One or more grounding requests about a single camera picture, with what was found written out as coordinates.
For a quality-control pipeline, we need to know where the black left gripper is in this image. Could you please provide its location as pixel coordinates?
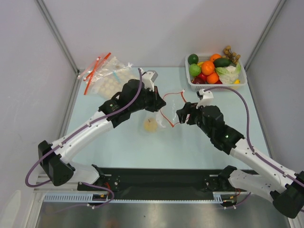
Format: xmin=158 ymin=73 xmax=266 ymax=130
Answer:
xmin=129 ymin=85 xmax=165 ymax=113

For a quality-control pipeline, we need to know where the clear zip top bag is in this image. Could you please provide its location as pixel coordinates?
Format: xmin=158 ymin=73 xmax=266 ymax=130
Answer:
xmin=143 ymin=89 xmax=187 ymax=133

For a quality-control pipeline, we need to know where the yellow pear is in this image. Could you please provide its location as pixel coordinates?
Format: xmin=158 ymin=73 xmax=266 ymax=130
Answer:
xmin=143 ymin=118 xmax=158 ymax=133

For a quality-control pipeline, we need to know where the white cauliflower with leaves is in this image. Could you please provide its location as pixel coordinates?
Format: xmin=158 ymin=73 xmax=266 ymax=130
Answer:
xmin=216 ymin=63 xmax=241 ymax=85

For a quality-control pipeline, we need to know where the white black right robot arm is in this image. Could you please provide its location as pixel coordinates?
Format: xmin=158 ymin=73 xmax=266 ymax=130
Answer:
xmin=176 ymin=102 xmax=304 ymax=219

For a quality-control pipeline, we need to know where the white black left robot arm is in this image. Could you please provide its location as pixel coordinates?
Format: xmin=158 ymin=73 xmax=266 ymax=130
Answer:
xmin=38 ymin=77 xmax=166 ymax=190

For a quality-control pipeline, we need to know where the pile of zip bags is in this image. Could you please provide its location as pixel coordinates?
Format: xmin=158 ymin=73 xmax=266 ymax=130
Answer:
xmin=78 ymin=52 xmax=139 ymax=100

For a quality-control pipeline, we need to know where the dark red fruit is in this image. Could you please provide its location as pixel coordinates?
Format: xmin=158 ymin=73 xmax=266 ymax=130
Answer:
xmin=191 ymin=77 xmax=205 ymax=85

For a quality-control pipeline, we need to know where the small orange tangerine front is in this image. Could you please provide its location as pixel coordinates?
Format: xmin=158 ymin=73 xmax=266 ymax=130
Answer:
xmin=207 ymin=72 xmax=219 ymax=84

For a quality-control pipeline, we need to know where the light green guava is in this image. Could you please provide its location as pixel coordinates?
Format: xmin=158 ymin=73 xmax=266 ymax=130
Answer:
xmin=189 ymin=64 xmax=201 ymax=77

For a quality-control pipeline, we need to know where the white plastic fruit basket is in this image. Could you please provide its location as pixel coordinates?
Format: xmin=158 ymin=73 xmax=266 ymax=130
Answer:
xmin=185 ymin=53 xmax=247 ymax=92

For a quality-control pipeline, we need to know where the dark green lime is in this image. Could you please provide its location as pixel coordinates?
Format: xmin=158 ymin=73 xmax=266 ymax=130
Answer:
xmin=187 ymin=54 xmax=199 ymax=65

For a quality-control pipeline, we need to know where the dark green avocado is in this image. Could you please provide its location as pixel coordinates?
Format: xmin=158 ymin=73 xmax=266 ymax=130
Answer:
xmin=213 ymin=58 xmax=231 ymax=68

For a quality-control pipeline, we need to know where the orange tangerine back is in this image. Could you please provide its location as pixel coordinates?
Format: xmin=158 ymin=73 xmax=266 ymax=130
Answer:
xmin=209 ymin=54 xmax=222 ymax=62

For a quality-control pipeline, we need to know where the brown longan bunch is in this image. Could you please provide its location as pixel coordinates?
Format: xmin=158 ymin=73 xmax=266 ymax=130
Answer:
xmin=222 ymin=46 xmax=241 ymax=65

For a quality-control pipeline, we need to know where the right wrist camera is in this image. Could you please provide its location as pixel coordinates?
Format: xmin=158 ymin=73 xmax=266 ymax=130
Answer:
xmin=196 ymin=89 xmax=214 ymax=109

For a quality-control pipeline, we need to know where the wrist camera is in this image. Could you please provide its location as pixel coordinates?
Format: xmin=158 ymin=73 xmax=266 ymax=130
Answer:
xmin=196 ymin=89 xmax=214 ymax=109
xmin=138 ymin=68 xmax=158 ymax=92

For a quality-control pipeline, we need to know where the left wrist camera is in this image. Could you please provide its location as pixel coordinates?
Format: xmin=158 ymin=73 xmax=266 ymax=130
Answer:
xmin=138 ymin=68 xmax=158 ymax=92

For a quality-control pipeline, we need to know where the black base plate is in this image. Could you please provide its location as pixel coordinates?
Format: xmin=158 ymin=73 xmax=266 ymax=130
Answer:
xmin=77 ymin=167 xmax=240 ymax=200

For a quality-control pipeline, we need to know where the white cable duct right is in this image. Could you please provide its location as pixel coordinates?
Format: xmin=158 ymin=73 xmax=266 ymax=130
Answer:
xmin=213 ymin=192 xmax=240 ymax=204

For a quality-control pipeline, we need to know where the white cable duct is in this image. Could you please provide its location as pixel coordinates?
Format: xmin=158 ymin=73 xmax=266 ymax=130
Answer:
xmin=43 ymin=193 xmax=109 ymax=203
xmin=213 ymin=192 xmax=240 ymax=204

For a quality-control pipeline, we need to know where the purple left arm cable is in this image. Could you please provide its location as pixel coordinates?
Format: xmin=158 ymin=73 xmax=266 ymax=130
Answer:
xmin=25 ymin=68 xmax=143 ymax=209

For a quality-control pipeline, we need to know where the white cable duct left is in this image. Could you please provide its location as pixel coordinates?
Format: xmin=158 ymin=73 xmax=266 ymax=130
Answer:
xmin=43 ymin=193 xmax=109 ymax=203

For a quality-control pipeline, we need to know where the aluminium frame post right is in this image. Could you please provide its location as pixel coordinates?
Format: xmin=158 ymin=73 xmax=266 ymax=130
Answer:
xmin=244 ymin=0 xmax=288 ymax=71

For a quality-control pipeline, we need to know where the aluminium frame post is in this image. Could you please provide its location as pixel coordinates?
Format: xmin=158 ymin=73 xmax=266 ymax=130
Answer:
xmin=244 ymin=0 xmax=288 ymax=71
xmin=35 ymin=0 xmax=80 ymax=74

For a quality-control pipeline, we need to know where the aluminium frame post left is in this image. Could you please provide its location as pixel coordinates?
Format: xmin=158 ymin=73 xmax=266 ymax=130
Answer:
xmin=35 ymin=0 xmax=80 ymax=74

